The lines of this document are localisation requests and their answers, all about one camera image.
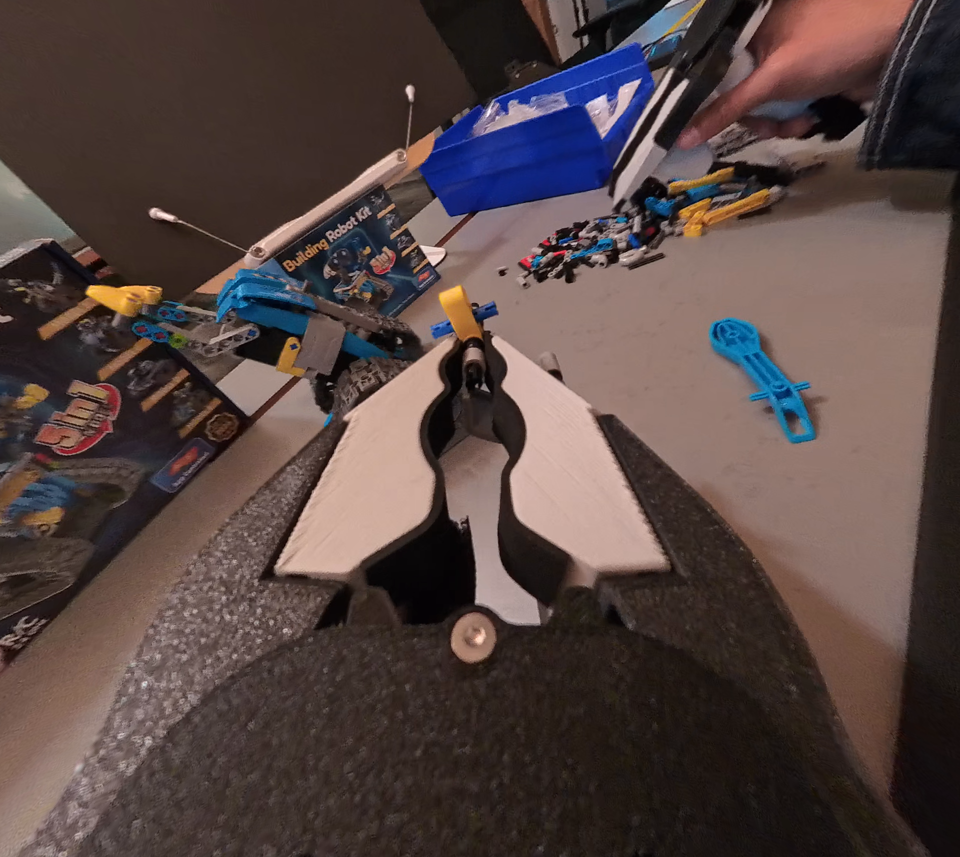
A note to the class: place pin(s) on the blue flat plastic piece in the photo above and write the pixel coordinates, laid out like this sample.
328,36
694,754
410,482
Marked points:
765,377

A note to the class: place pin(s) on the pile of small building pieces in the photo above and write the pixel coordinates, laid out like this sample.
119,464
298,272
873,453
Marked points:
645,227

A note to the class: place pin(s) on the yellow black small part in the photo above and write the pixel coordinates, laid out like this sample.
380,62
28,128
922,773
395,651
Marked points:
468,332

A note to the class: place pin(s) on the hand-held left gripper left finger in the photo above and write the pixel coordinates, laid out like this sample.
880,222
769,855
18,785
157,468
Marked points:
368,482

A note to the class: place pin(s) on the person's right forearm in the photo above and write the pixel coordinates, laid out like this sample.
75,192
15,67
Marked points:
923,77

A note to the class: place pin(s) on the blue plastic bin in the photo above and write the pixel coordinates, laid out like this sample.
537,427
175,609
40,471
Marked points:
525,145

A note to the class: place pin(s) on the large robot kit box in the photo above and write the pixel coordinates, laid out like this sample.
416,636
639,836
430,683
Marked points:
90,437

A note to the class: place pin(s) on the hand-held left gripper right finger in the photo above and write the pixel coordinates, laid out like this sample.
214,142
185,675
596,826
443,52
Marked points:
585,482

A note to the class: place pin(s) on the clear plastic bags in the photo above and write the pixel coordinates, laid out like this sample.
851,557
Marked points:
533,115

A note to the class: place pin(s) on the grey desk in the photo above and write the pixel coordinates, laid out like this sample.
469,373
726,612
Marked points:
675,512

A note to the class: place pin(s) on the small black panel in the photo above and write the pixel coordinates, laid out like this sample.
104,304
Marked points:
480,25

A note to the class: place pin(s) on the person's right hand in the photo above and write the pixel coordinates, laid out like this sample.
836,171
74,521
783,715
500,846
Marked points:
825,47

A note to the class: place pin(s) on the large black board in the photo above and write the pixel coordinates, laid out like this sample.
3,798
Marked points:
195,62

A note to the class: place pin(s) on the blue tracked toy robot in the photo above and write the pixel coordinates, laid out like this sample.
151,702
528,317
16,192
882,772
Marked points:
293,317

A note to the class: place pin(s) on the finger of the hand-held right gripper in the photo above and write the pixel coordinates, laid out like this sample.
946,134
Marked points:
660,122
728,77

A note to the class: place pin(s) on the small robot kit box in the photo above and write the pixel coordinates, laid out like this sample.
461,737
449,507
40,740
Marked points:
353,257

